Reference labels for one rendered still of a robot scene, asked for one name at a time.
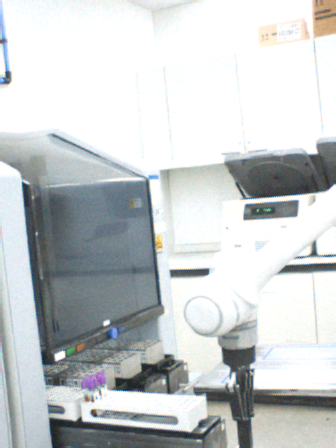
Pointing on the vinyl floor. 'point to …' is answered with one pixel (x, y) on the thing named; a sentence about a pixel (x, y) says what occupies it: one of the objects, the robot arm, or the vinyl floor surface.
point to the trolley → (282, 371)
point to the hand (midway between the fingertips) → (244, 432)
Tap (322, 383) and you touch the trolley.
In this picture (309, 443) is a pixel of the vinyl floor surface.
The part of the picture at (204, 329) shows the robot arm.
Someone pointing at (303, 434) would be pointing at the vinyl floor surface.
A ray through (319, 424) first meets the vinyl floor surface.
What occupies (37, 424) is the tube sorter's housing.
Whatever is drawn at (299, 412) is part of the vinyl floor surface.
